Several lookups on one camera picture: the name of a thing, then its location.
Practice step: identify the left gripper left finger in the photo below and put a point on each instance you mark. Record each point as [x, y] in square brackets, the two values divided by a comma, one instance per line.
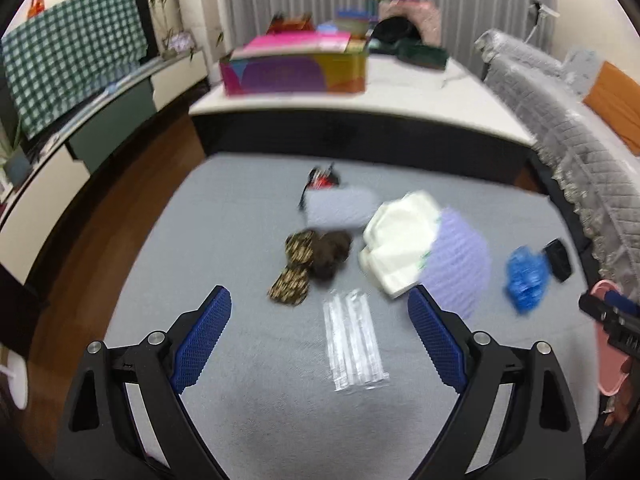
[98, 437]

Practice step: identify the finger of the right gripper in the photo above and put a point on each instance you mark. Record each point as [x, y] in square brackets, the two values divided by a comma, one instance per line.
[618, 301]

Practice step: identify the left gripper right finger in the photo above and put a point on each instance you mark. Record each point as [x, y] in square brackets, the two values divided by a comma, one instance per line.
[539, 438]

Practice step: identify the blue plastic bag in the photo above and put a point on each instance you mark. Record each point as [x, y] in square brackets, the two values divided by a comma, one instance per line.
[527, 279]

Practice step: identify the purple foam net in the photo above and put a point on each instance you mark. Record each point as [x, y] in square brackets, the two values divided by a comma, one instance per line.
[456, 271]

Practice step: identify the clear plastic wrapper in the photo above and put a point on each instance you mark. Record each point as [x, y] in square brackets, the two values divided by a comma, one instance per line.
[351, 345]

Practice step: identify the white panda paper bag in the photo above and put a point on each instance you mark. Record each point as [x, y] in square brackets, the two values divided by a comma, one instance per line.
[397, 241]

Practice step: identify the brown patterned wrapper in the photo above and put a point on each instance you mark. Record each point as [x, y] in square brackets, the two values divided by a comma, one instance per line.
[310, 256]

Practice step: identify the grey bubble foam pad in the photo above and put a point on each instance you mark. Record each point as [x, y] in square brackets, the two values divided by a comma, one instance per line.
[339, 208]

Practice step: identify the black red snack wrapper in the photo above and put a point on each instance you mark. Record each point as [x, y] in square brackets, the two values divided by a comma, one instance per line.
[318, 178]

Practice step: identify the person right hand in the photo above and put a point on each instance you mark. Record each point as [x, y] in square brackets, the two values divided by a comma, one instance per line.
[622, 402]

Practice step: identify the far orange cushion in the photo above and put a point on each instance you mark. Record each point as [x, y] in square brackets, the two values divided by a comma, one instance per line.
[615, 98]

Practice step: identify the grey quilted sofa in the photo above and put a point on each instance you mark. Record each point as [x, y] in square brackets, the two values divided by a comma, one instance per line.
[594, 169]

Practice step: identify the tv cabinet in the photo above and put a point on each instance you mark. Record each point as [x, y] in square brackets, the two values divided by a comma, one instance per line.
[67, 161]

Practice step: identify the white top coffee table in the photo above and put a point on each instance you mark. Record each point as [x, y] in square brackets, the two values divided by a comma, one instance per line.
[447, 122]

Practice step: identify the dark green oval basket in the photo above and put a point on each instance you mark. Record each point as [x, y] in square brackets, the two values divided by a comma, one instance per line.
[423, 55]

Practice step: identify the pink fabric basket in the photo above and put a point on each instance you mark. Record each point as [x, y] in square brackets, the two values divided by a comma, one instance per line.
[423, 13]

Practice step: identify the green checkered television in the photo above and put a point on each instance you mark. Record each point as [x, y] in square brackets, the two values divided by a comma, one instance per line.
[57, 60]

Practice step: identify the stacked blue bowls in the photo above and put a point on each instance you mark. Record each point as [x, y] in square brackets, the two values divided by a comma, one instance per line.
[357, 23]

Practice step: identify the colourful gift box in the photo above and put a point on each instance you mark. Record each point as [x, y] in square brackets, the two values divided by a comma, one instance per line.
[296, 62]

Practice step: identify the black strap band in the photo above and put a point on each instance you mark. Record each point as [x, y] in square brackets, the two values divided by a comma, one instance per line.
[558, 260]

